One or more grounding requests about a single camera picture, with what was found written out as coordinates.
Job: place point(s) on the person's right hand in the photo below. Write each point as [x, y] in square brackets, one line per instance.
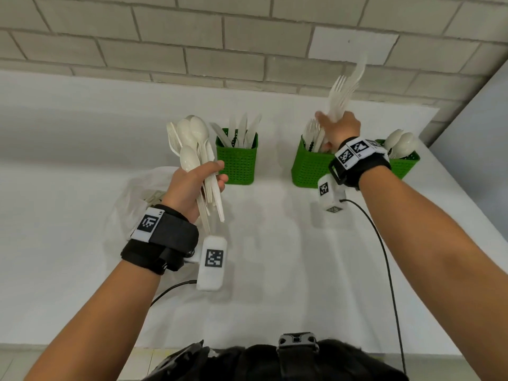
[345, 128]

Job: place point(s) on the person's left hand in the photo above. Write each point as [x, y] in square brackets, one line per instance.
[186, 190]

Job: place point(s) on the handful of white plastic forks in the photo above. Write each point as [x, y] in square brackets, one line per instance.
[339, 95]

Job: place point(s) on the bunch of white plastic forks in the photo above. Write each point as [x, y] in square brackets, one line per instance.
[311, 134]

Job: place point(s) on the handful of white plastic cutlery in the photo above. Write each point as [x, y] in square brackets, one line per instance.
[188, 132]

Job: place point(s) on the bunch of white plastic spoons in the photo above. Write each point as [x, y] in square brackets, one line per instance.
[405, 144]

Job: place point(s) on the clear plastic bag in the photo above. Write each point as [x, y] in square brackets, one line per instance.
[123, 210]

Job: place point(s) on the bunch of white plastic knives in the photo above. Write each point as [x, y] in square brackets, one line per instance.
[242, 128]

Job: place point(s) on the person's right forearm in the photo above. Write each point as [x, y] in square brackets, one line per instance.
[436, 253]

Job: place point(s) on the person's left forearm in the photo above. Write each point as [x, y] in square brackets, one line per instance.
[91, 325]

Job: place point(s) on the person's black clothing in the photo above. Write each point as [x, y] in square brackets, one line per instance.
[258, 365]

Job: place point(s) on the black right wrist band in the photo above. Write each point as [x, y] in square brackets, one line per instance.
[369, 166]

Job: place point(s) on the black wrist band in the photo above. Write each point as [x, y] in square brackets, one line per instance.
[369, 166]
[174, 238]

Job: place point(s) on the black left wrist band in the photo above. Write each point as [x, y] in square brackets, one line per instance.
[174, 238]

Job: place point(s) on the black harness buckle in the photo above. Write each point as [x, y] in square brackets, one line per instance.
[297, 341]
[186, 359]

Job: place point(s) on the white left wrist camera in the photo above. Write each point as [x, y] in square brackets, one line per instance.
[210, 279]

